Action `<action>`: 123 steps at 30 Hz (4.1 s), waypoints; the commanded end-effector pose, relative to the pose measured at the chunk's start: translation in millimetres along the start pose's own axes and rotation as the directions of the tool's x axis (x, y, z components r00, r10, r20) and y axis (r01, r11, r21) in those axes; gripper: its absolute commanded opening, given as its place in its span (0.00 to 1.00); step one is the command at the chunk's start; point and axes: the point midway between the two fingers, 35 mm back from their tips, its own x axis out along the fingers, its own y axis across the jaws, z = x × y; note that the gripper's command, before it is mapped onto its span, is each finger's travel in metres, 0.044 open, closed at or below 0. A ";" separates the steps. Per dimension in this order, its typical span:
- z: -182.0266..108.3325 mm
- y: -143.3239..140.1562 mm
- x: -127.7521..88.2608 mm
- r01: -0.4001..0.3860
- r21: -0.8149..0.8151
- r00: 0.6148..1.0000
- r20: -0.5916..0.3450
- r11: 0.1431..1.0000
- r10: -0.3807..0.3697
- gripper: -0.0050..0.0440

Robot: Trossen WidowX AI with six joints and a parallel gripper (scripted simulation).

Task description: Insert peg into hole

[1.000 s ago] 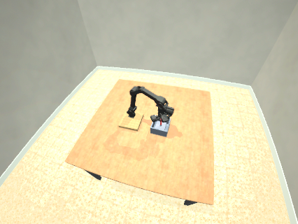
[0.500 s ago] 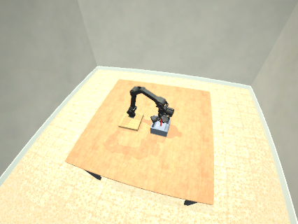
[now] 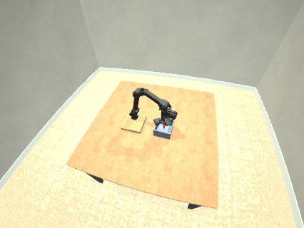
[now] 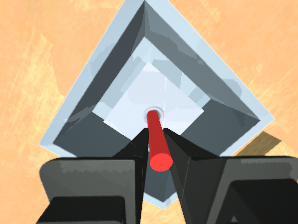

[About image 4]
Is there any white flat plate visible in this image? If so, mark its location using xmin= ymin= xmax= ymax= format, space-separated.
xmin=104 ymin=62 xmax=204 ymax=140

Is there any red peg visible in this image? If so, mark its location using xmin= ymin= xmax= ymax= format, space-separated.
xmin=147 ymin=110 xmax=172 ymax=171

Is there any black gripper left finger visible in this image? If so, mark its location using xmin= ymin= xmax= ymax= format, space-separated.
xmin=39 ymin=128 xmax=149 ymax=224

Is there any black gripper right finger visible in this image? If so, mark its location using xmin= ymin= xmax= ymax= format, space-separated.
xmin=163 ymin=128 xmax=298 ymax=224

